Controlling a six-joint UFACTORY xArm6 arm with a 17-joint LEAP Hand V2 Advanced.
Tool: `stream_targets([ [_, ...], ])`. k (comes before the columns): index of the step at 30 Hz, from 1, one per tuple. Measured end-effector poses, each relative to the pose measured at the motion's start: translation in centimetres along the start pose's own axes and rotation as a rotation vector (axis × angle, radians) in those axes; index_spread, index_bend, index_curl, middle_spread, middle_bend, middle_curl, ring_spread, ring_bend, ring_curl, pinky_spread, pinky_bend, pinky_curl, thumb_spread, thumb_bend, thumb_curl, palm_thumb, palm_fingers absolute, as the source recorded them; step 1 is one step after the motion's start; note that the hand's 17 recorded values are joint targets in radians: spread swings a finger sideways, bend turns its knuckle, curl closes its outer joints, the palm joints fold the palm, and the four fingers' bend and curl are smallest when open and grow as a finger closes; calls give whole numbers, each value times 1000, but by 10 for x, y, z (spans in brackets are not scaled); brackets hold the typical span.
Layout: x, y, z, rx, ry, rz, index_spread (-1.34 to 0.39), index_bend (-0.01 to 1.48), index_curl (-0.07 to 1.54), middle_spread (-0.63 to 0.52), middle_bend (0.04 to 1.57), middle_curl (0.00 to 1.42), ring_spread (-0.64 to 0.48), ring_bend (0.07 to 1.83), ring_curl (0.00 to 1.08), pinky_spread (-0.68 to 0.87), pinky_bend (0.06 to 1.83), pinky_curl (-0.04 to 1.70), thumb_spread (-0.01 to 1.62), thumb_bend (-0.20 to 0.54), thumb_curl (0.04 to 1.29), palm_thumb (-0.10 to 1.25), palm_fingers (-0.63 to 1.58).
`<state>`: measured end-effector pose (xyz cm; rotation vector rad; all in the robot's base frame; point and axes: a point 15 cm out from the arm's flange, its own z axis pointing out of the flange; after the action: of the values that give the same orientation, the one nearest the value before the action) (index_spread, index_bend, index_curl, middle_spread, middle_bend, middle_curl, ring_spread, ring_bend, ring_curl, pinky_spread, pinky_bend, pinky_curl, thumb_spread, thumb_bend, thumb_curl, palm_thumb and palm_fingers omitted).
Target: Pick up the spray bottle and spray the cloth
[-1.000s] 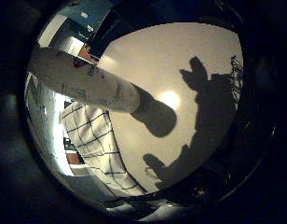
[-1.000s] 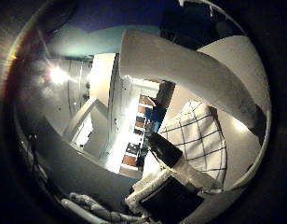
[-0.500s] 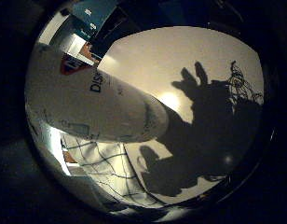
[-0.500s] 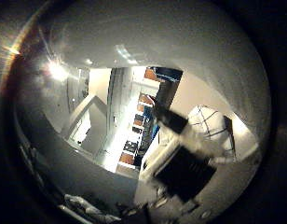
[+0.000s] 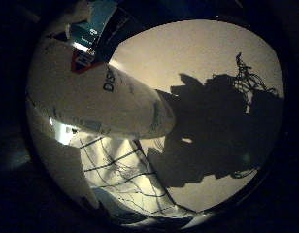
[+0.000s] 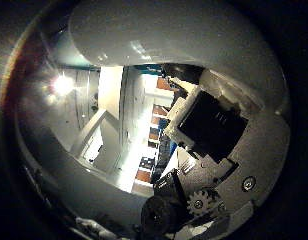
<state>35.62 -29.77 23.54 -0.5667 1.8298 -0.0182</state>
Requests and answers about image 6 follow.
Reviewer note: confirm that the shelf unit with brown bins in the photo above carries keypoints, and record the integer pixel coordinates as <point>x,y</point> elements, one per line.
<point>154,133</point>

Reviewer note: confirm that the bright ceiling light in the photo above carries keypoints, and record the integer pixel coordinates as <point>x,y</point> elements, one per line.
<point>62,85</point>

